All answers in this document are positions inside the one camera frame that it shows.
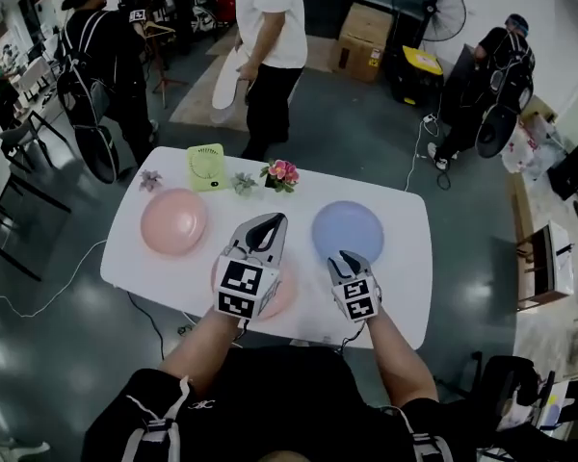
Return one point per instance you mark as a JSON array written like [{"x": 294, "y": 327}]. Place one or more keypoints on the grey chair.
[{"x": 14, "y": 137}]

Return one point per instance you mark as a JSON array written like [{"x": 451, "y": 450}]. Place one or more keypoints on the black cabinet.
[{"x": 457, "y": 80}]

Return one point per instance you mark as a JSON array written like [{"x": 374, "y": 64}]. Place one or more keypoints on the cardboard box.
[{"x": 361, "y": 41}]

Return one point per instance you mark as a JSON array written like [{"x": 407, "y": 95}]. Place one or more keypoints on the black floor fan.
[{"x": 431, "y": 7}]

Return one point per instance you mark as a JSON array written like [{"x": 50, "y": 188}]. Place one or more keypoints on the beige rug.
[
  {"x": 318, "y": 56},
  {"x": 192, "y": 99}
]

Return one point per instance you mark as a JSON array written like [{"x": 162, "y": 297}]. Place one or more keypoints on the wooden coat stand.
[{"x": 164, "y": 82}]

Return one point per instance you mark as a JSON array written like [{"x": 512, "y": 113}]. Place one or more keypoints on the black flat box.
[{"x": 573, "y": 171}]

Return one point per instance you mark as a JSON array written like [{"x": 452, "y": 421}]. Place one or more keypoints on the yellow-green desk fan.
[{"x": 207, "y": 166}]

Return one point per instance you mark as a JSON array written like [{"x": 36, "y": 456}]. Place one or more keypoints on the small pink succulent plant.
[{"x": 150, "y": 181}]

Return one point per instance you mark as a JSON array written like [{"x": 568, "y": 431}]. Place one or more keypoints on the person's black clothing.
[{"x": 279, "y": 402}]

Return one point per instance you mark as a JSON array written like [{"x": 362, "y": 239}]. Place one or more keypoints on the person's right forearm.
[{"x": 400, "y": 364}]

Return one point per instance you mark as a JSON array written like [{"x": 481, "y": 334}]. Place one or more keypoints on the person's left forearm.
[{"x": 202, "y": 354}]

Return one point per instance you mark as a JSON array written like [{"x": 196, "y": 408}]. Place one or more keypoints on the white plastic bag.
[{"x": 515, "y": 154}]

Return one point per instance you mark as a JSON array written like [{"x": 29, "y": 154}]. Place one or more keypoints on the wooden side cabinet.
[{"x": 561, "y": 263}]

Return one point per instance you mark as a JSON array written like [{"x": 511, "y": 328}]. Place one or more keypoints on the yellow and black machine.
[{"x": 414, "y": 80}]

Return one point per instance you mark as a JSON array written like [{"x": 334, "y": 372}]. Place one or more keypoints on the white power strip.
[{"x": 430, "y": 118}]

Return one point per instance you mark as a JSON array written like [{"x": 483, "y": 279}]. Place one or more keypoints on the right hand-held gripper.
[{"x": 356, "y": 299}]

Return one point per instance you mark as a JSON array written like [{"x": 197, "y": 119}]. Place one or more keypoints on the potted pink flowers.
[{"x": 281, "y": 173}]

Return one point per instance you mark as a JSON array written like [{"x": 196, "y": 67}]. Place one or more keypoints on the white oval board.
[{"x": 224, "y": 89}]

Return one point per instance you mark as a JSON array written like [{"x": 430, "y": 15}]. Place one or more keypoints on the salmon pink plate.
[{"x": 285, "y": 291}]

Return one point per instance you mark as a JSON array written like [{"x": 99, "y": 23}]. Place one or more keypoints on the light pink plate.
[{"x": 173, "y": 222}]

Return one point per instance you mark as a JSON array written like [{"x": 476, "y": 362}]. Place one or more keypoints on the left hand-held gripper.
[{"x": 241, "y": 284}]

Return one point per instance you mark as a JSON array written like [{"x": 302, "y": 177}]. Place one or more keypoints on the small green succulent plant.
[{"x": 244, "y": 184}]

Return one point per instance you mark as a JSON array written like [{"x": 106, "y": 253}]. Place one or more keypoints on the blue plate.
[{"x": 347, "y": 229}]

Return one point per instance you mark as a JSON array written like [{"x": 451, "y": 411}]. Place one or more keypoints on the black office chair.
[{"x": 506, "y": 383}]

